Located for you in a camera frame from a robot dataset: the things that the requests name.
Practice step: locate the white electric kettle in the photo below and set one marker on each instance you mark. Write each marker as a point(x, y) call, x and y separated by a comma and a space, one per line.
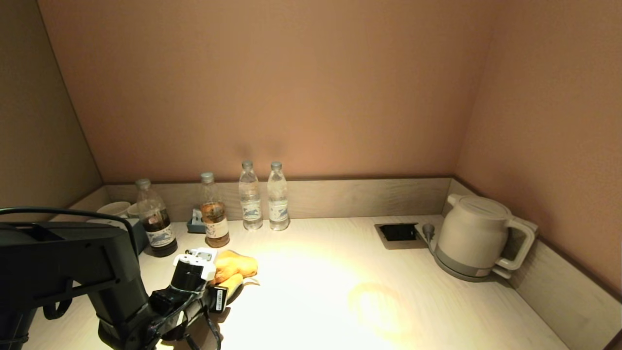
point(473, 233)

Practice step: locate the blue-grey tissue box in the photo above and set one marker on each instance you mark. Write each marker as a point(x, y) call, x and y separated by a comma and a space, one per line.
point(141, 238)

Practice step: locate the grey kettle base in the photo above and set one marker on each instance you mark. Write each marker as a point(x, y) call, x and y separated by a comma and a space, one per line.
point(456, 275)

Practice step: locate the plastic bottle dark liquid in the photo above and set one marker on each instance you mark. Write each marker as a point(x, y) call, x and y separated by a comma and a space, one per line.
point(162, 236)

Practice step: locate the white tea sachets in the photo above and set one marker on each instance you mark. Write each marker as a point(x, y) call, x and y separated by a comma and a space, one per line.
point(197, 216)

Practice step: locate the plastic bottle amber liquid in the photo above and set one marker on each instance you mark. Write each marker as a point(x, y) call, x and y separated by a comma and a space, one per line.
point(215, 227)

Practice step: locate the clear water bottle blue label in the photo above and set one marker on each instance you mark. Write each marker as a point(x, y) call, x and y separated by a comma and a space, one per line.
point(278, 204)
point(250, 204)

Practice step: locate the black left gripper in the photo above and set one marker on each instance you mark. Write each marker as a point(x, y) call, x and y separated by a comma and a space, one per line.
point(206, 299)

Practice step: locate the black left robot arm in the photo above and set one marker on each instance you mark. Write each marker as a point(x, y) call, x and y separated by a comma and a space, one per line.
point(63, 262)

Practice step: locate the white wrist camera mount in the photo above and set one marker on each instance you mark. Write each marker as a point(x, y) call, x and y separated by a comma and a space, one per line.
point(201, 265)

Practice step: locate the orange microfibre cloth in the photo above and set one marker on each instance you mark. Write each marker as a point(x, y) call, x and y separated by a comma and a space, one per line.
point(238, 265)

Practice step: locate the small blue sachet tray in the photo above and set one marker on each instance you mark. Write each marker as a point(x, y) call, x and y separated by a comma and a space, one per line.
point(194, 228)

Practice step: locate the white ceramic cup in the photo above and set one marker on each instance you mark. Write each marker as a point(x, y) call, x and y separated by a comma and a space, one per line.
point(114, 209)
point(133, 211)

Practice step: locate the recessed black power socket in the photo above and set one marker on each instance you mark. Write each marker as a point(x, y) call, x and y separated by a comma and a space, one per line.
point(398, 233)

